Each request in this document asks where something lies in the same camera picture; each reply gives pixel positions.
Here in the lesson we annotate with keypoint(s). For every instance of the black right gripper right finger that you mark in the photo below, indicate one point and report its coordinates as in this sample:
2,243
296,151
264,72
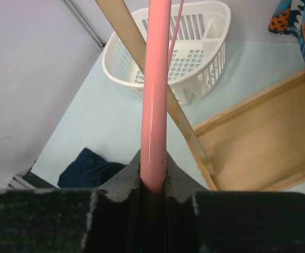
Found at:
200,220

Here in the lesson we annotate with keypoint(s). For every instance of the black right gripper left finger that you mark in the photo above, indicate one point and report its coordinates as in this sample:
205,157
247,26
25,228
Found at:
103,219

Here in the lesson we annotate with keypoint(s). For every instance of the navy blue shorts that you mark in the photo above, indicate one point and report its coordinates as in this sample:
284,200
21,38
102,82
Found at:
88,170

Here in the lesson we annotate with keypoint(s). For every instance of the pink clothes hanger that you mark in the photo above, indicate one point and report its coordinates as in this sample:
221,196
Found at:
154,110

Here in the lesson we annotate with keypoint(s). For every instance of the wooden clothes rack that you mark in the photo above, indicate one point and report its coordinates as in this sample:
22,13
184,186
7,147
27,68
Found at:
257,144

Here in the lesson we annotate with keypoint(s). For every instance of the white plastic basket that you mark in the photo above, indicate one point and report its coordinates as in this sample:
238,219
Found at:
198,56

